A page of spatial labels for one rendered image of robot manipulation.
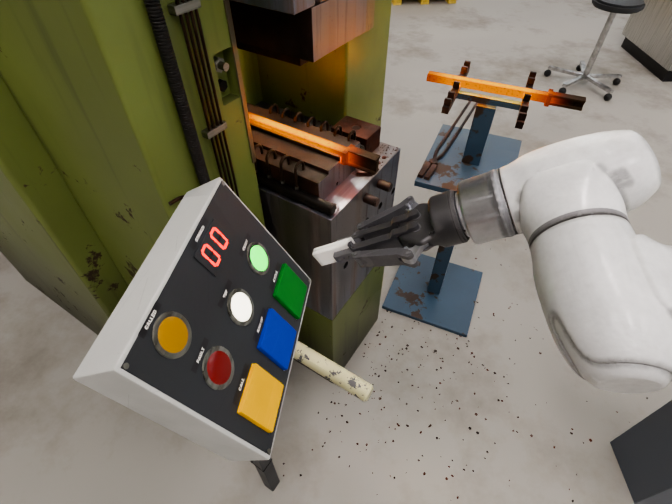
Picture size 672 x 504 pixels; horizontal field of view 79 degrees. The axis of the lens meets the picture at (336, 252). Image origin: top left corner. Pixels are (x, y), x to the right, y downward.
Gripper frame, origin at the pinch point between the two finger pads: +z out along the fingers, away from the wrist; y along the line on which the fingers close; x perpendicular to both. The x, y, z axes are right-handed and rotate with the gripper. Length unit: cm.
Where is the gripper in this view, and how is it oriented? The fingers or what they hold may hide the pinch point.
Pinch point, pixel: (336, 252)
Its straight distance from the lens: 64.6
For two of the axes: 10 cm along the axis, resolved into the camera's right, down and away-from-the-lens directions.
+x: -5.0, -6.4, -5.9
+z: -8.6, 2.5, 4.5
